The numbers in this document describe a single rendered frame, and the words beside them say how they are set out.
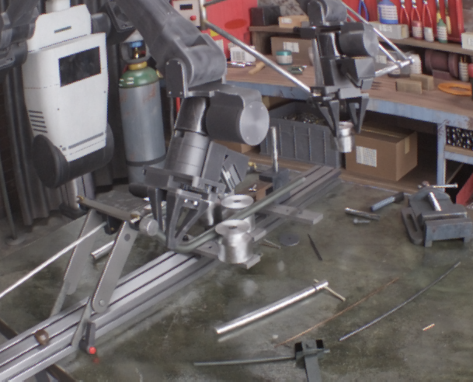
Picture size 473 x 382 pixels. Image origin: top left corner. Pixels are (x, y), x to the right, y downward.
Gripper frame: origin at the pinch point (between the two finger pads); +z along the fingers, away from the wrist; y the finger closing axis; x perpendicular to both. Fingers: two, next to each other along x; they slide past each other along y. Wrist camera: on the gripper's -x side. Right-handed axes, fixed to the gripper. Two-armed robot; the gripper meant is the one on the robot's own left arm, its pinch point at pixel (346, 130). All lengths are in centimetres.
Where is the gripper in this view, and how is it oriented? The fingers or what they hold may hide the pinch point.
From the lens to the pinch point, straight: 113.1
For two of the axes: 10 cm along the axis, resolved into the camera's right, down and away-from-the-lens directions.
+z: 1.5, 9.7, 2.1
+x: -3.8, -1.4, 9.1
